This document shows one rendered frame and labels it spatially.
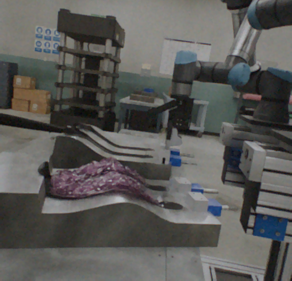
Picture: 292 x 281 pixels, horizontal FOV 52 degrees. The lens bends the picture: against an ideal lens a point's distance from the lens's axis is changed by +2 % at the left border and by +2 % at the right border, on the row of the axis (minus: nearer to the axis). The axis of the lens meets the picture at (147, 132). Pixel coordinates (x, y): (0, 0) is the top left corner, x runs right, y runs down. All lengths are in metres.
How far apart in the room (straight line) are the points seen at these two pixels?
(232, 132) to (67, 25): 4.13
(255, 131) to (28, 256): 1.05
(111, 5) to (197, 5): 2.05
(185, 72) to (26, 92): 6.94
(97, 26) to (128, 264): 4.61
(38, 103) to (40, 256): 7.17
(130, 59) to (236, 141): 6.35
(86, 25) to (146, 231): 4.59
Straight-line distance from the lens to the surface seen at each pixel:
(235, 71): 1.04
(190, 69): 1.05
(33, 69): 8.17
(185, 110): 1.06
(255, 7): 0.82
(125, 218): 0.62
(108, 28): 5.00
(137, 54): 7.55
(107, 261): 0.61
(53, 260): 0.61
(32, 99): 7.77
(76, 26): 5.11
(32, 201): 0.60
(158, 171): 0.94
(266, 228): 1.00
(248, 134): 1.38
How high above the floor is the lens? 1.14
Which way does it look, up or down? 10 degrees down
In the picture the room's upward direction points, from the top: 8 degrees clockwise
